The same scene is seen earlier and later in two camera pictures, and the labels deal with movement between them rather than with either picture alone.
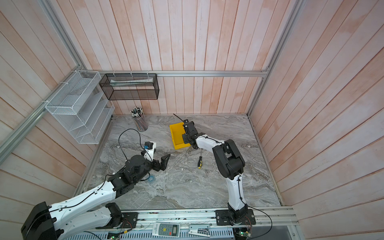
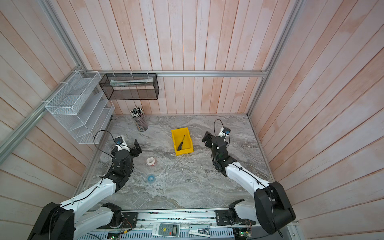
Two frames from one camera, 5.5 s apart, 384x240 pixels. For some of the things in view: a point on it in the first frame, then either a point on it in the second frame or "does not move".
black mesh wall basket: x=130 y=86 does not move
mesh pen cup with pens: x=137 y=113 does not move
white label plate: x=201 y=230 does not move
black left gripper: x=164 y=163 -> x=134 y=150
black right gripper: x=186 y=137 -> x=208 y=137
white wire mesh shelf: x=82 y=107 does not move
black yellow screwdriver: x=200 y=162 -> x=180 y=146
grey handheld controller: x=166 y=229 does not move
